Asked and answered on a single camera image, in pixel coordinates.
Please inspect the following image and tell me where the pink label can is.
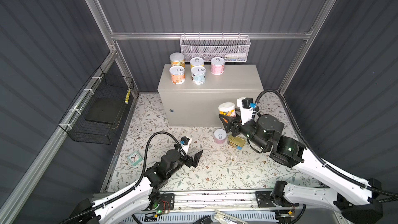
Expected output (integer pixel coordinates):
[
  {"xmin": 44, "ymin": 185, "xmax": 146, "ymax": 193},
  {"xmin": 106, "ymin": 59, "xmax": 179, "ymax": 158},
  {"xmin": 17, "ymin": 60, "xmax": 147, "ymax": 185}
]
[
  {"xmin": 214, "ymin": 129, "xmax": 227, "ymax": 144},
  {"xmin": 210, "ymin": 57, "xmax": 225, "ymax": 75}
]

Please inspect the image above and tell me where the black wire wall basket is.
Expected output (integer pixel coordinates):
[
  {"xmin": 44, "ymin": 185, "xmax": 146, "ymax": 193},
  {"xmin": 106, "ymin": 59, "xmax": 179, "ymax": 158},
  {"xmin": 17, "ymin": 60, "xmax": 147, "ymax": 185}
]
[{"xmin": 59, "ymin": 69, "xmax": 134, "ymax": 145}]

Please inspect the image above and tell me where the blue grey label can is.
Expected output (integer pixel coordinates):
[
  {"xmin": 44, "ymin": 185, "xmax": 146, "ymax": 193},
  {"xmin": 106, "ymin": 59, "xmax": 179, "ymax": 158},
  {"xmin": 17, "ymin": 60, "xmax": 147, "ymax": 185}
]
[{"xmin": 191, "ymin": 66, "xmax": 206, "ymax": 85}]

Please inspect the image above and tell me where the pink label can back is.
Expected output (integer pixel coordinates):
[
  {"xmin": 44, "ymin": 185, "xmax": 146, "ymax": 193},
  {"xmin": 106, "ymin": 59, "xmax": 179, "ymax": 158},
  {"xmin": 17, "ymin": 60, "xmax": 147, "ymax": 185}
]
[{"xmin": 214, "ymin": 129, "xmax": 227, "ymax": 144}]

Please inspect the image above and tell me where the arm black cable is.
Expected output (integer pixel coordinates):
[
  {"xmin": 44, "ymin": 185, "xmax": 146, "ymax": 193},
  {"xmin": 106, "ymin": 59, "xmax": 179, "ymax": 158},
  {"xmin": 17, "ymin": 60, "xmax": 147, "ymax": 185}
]
[
  {"xmin": 58, "ymin": 131, "xmax": 187, "ymax": 224},
  {"xmin": 254, "ymin": 89, "xmax": 398, "ymax": 198}
]

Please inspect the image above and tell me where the pink label can front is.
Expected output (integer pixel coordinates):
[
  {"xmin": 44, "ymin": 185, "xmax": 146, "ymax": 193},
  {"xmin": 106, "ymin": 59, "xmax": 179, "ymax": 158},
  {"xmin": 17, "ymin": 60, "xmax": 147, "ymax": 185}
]
[{"xmin": 210, "ymin": 57, "xmax": 225, "ymax": 75}]

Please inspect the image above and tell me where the green orange label can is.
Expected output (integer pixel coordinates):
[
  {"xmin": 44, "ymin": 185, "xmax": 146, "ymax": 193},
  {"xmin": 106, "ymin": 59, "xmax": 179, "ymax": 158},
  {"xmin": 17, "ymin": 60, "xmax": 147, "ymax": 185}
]
[{"xmin": 170, "ymin": 52, "xmax": 185, "ymax": 67}]

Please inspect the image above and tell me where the orange peach label can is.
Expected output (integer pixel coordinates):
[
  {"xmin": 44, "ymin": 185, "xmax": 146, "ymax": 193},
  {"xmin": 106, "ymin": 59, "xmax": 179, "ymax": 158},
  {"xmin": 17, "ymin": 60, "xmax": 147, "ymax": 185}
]
[{"xmin": 169, "ymin": 65, "xmax": 186, "ymax": 85}]

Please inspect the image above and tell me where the white wire mesh basket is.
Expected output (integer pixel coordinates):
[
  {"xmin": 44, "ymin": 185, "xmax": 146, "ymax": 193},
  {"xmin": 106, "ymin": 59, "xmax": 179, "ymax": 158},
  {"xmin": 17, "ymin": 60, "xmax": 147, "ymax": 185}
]
[{"xmin": 179, "ymin": 34, "xmax": 251, "ymax": 63}]

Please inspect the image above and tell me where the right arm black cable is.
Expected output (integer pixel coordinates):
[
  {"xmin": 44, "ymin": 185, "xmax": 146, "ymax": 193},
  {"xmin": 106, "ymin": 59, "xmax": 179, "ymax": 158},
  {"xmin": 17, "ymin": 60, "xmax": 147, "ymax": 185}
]
[{"xmin": 254, "ymin": 89, "xmax": 398, "ymax": 198}]

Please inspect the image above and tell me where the yellow tag on basket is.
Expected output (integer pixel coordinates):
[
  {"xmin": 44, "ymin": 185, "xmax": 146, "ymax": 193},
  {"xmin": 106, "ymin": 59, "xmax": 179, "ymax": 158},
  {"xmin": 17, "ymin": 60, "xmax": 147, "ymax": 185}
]
[{"xmin": 124, "ymin": 89, "xmax": 131, "ymax": 104}]

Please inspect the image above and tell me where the grey metal cabinet box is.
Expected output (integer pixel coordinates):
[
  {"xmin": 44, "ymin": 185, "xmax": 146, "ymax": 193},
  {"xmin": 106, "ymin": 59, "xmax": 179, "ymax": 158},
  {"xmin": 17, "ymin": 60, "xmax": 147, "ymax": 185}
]
[{"xmin": 158, "ymin": 64, "xmax": 263, "ymax": 127}]

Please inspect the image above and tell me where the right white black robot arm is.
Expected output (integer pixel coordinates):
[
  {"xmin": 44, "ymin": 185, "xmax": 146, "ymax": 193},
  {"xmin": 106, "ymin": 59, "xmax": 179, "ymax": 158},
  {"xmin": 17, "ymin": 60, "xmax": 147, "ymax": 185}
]
[{"xmin": 219, "ymin": 114, "xmax": 383, "ymax": 224}]

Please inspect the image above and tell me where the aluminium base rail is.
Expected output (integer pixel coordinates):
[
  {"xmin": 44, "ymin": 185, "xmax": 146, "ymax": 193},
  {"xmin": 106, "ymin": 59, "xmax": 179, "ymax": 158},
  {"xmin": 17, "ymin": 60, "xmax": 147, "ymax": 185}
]
[{"xmin": 90, "ymin": 189, "xmax": 340, "ymax": 214}]

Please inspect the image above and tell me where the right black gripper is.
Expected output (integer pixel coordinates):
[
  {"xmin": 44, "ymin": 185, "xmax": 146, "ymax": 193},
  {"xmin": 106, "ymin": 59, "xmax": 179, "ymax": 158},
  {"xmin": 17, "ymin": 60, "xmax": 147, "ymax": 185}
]
[{"xmin": 219, "ymin": 106, "xmax": 268, "ymax": 151}]

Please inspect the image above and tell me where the yellow label can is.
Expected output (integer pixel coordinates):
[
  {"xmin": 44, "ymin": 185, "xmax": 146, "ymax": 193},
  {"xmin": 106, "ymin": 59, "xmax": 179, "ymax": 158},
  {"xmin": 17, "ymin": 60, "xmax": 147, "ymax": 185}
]
[{"xmin": 190, "ymin": 57, "xmax": 204, "ymax": 68}]

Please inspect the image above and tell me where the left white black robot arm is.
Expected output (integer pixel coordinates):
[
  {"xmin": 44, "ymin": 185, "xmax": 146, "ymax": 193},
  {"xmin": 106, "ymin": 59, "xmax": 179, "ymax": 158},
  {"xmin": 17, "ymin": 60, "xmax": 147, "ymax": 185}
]
[{"xmin": 61, "ymin": 149, "xmax": 203, "ymax": 224}]

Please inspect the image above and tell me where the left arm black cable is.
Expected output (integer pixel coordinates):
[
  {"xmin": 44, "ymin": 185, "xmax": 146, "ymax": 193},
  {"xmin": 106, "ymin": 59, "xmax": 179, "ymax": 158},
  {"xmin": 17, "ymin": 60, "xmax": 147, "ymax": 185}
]
[{"xmin": 58, "ymin": 131, "xmax": 187, "ymax": 224}]

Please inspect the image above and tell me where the white tube in basket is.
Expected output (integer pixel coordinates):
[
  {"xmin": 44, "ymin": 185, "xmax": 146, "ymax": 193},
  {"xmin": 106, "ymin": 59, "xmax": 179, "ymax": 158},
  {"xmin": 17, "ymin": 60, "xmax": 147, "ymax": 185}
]
[{"xmin": 224, "ymin": 52, "xmax": 247, "ymax": 60}]

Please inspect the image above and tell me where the orange can plain lid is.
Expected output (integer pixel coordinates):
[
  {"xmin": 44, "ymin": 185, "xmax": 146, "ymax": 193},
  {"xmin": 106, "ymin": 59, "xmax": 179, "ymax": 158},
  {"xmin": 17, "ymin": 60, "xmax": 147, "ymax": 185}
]
[{"xmin": 218, "ymin": 102, "xmax": 236, "ymax": 118}]

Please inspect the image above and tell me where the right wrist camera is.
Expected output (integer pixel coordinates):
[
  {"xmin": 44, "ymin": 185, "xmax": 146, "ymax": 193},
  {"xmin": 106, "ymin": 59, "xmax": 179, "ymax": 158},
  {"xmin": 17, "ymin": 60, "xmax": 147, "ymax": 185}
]
[{"xmin": 237, "ymin": 97, "xmax": 259, "ymax": 125}]

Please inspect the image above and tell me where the gold flat sardine tin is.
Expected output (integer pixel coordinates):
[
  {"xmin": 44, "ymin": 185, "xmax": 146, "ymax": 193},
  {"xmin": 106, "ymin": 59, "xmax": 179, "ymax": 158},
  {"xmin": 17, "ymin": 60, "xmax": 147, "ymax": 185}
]
[{"xmin": 228, "ymin": 135, "xmax": 245, "ymax": 150}]

